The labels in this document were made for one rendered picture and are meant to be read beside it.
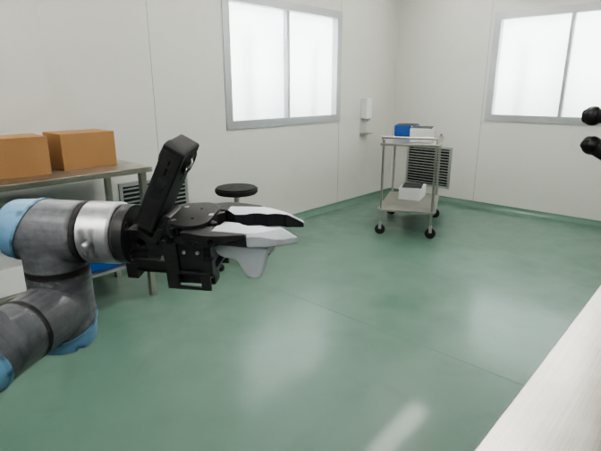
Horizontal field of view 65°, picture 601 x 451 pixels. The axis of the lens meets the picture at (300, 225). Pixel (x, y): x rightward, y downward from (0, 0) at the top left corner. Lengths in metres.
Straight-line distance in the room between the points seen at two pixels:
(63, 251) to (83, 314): 0.09
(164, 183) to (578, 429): 0.68
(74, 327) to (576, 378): 0.80
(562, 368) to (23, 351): 0.85
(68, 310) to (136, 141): 3.35
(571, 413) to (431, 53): 5.70
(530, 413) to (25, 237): 0.75
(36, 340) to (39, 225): 0.13
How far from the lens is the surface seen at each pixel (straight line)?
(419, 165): 6.42
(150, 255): 0.59
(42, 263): 0.64
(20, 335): 0.59
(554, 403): 0.90
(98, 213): 0.59
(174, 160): 0.52
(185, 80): 4.18
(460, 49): 6.19
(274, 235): 0.51
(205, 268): 0.55
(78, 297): 0.65
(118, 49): 3.90
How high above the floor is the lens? 1.38
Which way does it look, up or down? 16 degrees down
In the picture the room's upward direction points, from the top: straight up
